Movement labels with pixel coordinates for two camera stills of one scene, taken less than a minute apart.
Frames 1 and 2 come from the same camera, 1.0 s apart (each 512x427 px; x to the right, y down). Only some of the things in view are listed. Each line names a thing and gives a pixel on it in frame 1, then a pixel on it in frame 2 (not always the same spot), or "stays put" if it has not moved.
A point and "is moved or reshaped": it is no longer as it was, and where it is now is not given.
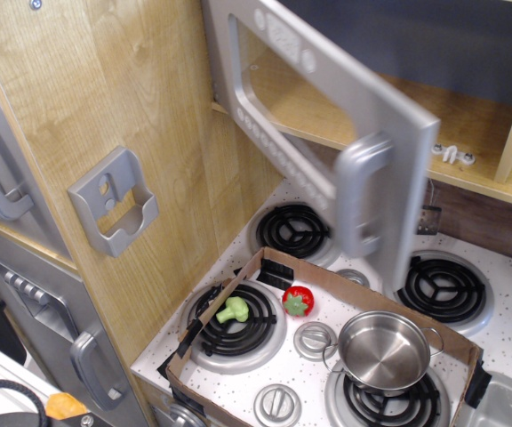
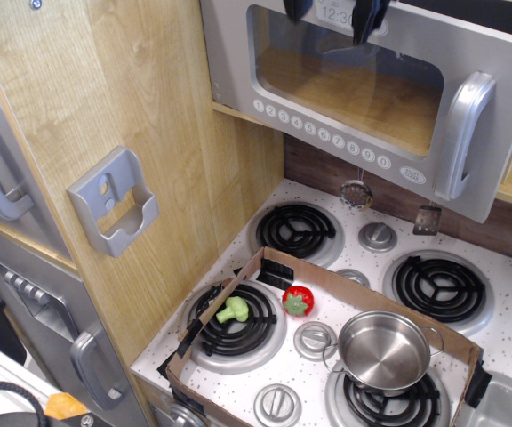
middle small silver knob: [356, 276] stays put
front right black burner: [419, 406] stays put
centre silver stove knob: [315, 342] stays put
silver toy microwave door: [356, 141] is moved or reshaped
